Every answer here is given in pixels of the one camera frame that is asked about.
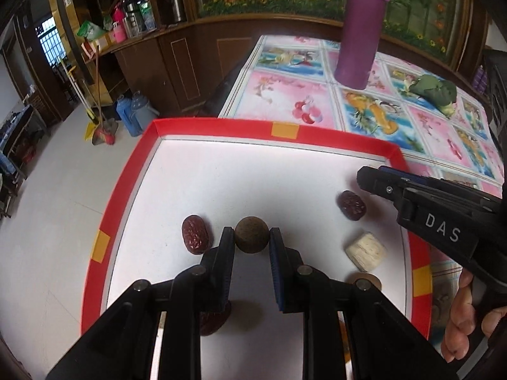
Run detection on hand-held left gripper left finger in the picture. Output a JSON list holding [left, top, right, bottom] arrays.
[[45, 227, 236, 380]]

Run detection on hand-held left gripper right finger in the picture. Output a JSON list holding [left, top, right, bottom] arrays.
[[269, 227, 458, 380]]

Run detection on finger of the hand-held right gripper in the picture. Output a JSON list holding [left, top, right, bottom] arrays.
[[356, 166, 413, 205], [378, 165, 468, 194]]

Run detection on red date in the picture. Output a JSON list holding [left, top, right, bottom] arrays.
[[199, 301, 232, 336], [181, 215, 215, 255], [337, 191, 367, 221]]

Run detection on white ridged lump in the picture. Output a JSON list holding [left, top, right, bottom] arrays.
[[344, 233, 388, 273]]

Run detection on red tray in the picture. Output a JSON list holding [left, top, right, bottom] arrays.
[[80, 118, 432, 341]]

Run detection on person's right hand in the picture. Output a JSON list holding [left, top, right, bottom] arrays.
[[440, 273, 499, 363]]

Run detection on green cloth toy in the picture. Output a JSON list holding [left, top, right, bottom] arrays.
[[412, 74, 458, 117]]

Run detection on small purple bottles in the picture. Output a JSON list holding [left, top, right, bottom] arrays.
[[473, 65, 490, 96]]

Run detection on pink printed tablecloth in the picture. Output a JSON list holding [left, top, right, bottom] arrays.
[[219, 35, 504, 349]]

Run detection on purple bottle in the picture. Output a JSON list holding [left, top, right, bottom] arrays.
[[334, 0, 394, 90]]

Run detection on dark table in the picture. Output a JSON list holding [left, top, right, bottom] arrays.
[[204, 57, 258, 117]]

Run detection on red broom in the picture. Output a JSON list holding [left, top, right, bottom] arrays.
[[93, 43, 119, 146]]

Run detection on blue thermos jug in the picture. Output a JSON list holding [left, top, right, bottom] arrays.
[[115, 96, 143, 137]]

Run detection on grey-blue thermos jug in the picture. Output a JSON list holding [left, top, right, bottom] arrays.
[[131, 91, 160, 127]]

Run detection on yellow dustpan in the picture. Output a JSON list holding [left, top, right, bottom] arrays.
[[65, 67, 100, 142]]

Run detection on cluttered side table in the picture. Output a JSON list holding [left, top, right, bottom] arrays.
[[0, 105, 48, 218]]

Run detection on pink spray bottle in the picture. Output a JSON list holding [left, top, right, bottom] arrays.
[[112, 4, 127, 44]]

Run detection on clear plastic bottle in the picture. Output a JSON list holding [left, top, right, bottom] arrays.
[[139, 2, 157, 30]]

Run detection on silver thermos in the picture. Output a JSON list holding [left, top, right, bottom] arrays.
[[166, 0, 187, 24]]

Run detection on steel thermos pot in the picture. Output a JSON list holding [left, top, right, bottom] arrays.
[[123, 0, 147, 34]]

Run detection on green bag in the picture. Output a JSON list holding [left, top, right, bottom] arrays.
[[77, 20, 107, 40]]

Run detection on gold door frame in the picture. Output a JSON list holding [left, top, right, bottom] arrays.
[[44, 0, 93, 78]]

